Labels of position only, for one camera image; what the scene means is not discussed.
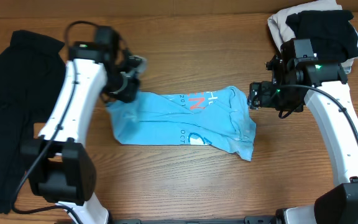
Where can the folded beige t-shirt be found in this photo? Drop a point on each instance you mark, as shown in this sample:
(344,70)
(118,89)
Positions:
(281,32)

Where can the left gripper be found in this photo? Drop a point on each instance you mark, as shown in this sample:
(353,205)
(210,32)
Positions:
(130,94)

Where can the black t-shirt on left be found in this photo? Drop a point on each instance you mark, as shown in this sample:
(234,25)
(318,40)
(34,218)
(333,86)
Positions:
(31,77)

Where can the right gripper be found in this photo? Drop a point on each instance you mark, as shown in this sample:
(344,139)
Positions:
(265,89)

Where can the light blue t-shirt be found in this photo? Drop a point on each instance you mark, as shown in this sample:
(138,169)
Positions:
(216,118)

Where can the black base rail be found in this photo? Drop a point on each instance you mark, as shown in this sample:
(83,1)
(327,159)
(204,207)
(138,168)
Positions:
(263,219)

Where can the folded black t-shirt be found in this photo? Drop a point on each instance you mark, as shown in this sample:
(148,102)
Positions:
(330,32)

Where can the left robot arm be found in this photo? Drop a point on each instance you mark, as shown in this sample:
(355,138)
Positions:
(58,166)

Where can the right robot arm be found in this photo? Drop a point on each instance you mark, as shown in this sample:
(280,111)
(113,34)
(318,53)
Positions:
(321,87)

